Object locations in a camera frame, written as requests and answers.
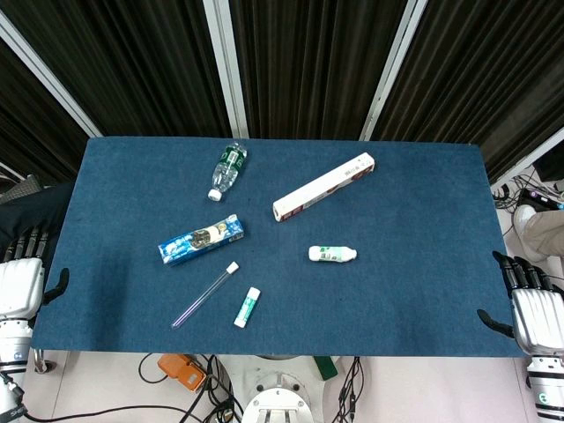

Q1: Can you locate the orange pedal switch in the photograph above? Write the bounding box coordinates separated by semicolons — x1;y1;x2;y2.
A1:
157;353;208;393

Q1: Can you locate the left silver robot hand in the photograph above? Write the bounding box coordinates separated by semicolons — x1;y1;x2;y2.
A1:
0;226;71;322

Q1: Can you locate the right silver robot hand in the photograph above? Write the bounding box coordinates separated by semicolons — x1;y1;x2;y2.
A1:
476;250;564;358

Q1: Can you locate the blue table cloth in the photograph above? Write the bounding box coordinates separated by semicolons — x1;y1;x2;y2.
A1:
32;136;526;359

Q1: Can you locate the white green glue stick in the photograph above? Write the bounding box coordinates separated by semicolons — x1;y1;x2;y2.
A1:
233;286;262;330

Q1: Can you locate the green clamp piece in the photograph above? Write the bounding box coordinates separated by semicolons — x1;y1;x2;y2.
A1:
313;356;339;382

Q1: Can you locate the caster wheel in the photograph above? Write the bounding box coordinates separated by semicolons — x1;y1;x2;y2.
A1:
31;347;58;375

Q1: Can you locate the clear plastic water bottle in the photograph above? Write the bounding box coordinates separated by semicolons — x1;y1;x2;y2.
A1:
207;141;249;203

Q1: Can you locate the clear tube with white cap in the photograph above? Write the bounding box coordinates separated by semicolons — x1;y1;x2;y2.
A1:
170;261;241;330

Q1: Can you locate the person's leg in khaki trousers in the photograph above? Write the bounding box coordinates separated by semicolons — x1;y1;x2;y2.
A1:
522;210;564;257

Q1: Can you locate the small white green-marked bottle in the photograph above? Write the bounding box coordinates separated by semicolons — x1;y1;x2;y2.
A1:
308;245;359;263

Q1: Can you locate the black cable on floor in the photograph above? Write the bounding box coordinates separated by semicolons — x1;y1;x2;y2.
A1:
22;352;248;423

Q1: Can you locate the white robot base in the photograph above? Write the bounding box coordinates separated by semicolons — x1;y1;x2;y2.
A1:
241;355;322;423

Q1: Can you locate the long white carton box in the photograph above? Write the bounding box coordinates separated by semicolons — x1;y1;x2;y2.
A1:
271;152;377;226

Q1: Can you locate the black curtain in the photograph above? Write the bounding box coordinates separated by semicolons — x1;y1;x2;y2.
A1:
0;0;564;186

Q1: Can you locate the blue snack package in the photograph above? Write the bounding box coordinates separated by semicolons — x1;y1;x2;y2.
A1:
157;214;246;267

